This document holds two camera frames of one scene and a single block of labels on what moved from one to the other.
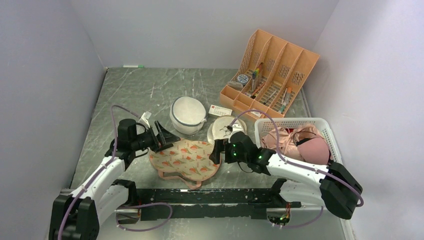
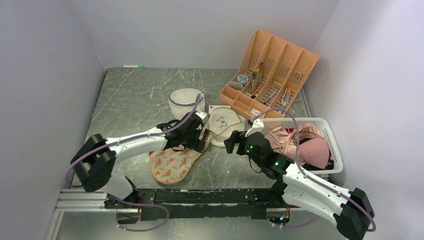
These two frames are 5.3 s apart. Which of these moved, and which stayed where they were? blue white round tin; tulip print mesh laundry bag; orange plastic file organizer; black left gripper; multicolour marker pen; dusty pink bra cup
Moved: black left gripper; tulip print mesh laundry bag
Stayed: dusty pink bra cup; blue white round tin; orange plastic file organizer; multicolour marker pen
